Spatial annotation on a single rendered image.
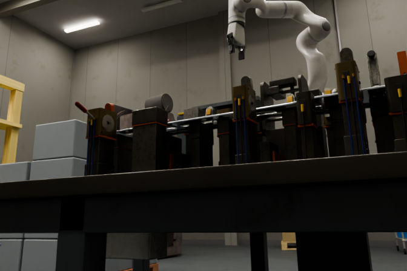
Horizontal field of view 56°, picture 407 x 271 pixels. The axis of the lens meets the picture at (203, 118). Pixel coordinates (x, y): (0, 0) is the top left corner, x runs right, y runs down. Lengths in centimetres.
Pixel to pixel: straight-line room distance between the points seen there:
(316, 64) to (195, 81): 863
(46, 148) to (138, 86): 829
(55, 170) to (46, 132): 35
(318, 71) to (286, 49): 798
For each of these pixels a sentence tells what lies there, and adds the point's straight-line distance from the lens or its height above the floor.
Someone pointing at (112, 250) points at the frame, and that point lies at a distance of 118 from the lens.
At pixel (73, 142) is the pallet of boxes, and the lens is 319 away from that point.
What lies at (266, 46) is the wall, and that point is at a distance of 1018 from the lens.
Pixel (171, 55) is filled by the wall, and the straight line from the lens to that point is 1124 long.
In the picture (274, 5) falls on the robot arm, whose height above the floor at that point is 166.
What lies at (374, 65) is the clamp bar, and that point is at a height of 117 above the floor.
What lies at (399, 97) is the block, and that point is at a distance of 116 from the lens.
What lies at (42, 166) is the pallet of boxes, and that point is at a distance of 335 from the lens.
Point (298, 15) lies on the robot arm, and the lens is 213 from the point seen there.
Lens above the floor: 60
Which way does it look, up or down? 15 degrees up
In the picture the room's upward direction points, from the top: 1 degrees counter-clockwise
